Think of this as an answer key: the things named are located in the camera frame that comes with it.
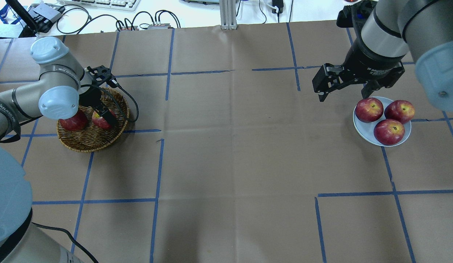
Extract light blue plate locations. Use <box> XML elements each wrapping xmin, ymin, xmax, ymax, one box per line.
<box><xmin>353</xmin><ymin>96</ymin><xmax>415</xmax><ymax>146</ymax></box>

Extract black cables on desk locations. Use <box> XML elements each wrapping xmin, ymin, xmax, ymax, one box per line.
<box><xmin>37</xmin><ymin>4</ymin><xmax>181</xmax><ymax>35</ymax></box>

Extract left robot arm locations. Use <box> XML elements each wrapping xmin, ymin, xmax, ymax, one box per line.
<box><xmin>0</xmin><ymin>37</ymin><xmax>119</xmax><ymax>263</ymax></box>

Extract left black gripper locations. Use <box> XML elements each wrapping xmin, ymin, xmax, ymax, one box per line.
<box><xmin>79</xmin><ymin>85</ymin><xmax>117</xmax><ymax>127</ymax></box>

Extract right arm camera mount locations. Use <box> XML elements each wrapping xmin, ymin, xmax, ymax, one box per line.
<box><xmin>336</xmin><ymin>0</ymin><xmax>377</xmax><ymax>29</ymax></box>

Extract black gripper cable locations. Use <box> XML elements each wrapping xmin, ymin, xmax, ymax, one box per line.
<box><xmin>80</xmin><ymin>75</ymin><xmax>139</xmax><ymax>123</ymax></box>

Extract red apple plate left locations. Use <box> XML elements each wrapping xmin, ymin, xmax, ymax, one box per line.
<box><xmin>354</xmin><ymin>97</ymin><xmax>384</xmax><ymax>123</ymax></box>

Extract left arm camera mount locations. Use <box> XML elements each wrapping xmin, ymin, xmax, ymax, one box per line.
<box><xmin>85</xmin><ymin>65</ymin><xmax>119</xmax><ymax>88</ymax></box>

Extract aluminium frame post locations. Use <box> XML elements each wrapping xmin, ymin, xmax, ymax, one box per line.
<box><xmin>219</xmin><ymin>0</ymin><xmax>237</xmax><ymax>30</ymax></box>

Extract red apple plate right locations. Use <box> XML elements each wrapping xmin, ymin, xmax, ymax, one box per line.
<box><xmin>384</xmin><ymin>100</ymin><xmax>415</xmax><ymax>124</ymax></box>

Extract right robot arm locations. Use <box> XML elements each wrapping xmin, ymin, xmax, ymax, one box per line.
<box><xmin>312</xmin><ymin>0</ymin><xmax>453</xmax><ymax>112</ymax></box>

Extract red yellow apple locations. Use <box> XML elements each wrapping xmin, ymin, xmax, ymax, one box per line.
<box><xmin>92</xmin><ymin>111</ymin><xmax>113</xmax><ymax>130</ymax></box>

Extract woven wicker basket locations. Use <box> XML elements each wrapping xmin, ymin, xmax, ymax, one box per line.
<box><xmin>56</xmin><ymin>88</ymin><xmax>130</xmax><ymax>153</ymax></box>

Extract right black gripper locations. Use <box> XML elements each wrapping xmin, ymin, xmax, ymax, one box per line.
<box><xmin>312</xmin><ymin>44</ymin><xmax>405</xmax><ymax>102</ymax></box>

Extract white keyboard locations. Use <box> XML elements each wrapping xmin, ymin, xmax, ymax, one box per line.
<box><xmin>59</xmin><ymin>0</ymin><xmax>142</xmax><ymax>11</ymax></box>

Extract red apple plate front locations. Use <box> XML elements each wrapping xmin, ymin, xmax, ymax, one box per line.
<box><xmin>373</xmin><ymin>119</ymin><xmax>406</xmax><ymax>145</ymax></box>

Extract red apple plate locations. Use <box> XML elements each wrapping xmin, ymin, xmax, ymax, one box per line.
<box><xmin>373</xmin><ymin>119</ymin><xmax>406</xmax><ymax>145</ymax></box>
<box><xmin>384</xmin><ymin>100</ymin><xmax>415</xmax><ymax>124</ymax></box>
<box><xmin>354</xmin><ymin>97</ymin><xmax>384</xmax><ymax>123</ymax></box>

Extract red apple in basket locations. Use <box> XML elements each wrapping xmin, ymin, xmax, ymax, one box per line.
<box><xmin>58</xmin><ymin>109</ymin><xmax>88</xmax><ymax>132</ymax></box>

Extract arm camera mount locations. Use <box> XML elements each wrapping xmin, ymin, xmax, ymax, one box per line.
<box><xmin>336</xmin><ymin>0</ymin><xmax>377</xmax><ymax>29</ymax></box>
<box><xmin>85</xmin><ymin>65</ymin><xmax>119</xmax><ymax>88</ymax></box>

